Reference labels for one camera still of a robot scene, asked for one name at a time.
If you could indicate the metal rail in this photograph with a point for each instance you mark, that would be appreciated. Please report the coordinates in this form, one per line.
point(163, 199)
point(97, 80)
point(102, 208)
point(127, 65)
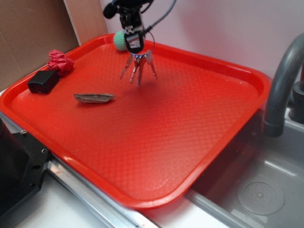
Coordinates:
point(68, 201)

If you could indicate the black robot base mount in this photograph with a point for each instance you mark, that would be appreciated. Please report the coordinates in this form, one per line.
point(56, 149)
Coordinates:
point(23, 162)

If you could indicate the light wooden board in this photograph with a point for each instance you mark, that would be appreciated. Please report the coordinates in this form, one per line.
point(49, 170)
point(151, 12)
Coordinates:
point(87, 19)

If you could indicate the crumpled red cloth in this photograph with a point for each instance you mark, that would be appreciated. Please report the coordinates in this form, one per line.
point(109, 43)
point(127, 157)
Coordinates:
point(59, 62)

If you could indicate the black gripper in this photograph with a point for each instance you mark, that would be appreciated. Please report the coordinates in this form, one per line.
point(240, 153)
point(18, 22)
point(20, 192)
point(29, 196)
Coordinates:
point(130, 12)

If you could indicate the brown cardboard panel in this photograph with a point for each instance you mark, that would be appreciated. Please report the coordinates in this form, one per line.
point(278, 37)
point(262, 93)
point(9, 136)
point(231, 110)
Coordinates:
point(29, 30)

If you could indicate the silver keys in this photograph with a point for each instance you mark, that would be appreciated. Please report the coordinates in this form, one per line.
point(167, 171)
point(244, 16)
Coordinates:
point(139, 61)

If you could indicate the grey plastic sink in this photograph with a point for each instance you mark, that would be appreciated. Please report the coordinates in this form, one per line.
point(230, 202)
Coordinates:
point(256, 181)

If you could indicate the grey plastic faucet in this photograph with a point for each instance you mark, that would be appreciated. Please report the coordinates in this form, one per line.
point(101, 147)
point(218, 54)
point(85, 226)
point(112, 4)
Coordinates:
point(287, 87)

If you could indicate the small black box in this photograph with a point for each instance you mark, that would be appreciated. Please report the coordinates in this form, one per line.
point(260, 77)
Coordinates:
point(43, 81)

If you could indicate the red plastic tray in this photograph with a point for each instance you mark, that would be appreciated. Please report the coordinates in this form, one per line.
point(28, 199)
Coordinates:
point(146, 146)

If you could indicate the green crocheted ball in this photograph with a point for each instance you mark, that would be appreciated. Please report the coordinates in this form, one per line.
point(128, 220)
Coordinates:
point(119, 41)

